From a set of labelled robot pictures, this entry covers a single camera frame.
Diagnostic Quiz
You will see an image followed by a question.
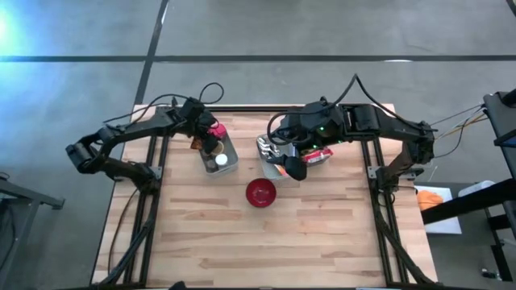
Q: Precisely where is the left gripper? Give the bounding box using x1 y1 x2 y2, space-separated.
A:
173 98 221 156

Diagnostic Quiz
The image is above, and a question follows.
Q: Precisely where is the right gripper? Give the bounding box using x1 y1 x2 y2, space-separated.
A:
265 100 346 181

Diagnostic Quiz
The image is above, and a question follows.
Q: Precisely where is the red patterned tin box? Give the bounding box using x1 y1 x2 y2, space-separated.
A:
207 122 228 141

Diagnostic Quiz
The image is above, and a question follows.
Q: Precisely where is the long silver spoon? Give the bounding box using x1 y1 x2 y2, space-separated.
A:
258 136 283 158

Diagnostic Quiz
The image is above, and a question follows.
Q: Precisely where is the red ramen noodle packet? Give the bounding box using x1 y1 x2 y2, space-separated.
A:
302 147 335 165

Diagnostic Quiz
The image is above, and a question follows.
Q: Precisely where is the red and black bowl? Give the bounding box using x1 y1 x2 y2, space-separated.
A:
245 177 278 209

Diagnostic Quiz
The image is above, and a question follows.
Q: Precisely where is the light grey plastic bin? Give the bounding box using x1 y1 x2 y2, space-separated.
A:
256 134 302 181

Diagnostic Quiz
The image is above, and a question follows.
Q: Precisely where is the dark grey plastic bin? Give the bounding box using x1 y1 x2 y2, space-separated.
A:
300 145 335 168

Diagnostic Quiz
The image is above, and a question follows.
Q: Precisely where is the white plastic bin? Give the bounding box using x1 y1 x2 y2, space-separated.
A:
197 130 239 177

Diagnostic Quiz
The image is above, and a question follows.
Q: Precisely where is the orange cloth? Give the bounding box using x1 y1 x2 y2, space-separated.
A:
416 189 444 212

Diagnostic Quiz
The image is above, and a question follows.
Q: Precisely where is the white board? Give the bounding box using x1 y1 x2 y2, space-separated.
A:
414 184 463 235

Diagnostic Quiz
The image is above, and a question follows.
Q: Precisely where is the black equipment stand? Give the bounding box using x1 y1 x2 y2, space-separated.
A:
421 176 516 283

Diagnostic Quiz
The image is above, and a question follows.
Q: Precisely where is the white container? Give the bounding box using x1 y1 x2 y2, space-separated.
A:
457 180 496 198

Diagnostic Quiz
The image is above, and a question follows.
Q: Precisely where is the black aluminium frame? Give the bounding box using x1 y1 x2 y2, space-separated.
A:
94 96 439 289

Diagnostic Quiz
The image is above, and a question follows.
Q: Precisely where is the black table frame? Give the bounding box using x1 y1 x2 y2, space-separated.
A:
0 171 65 290

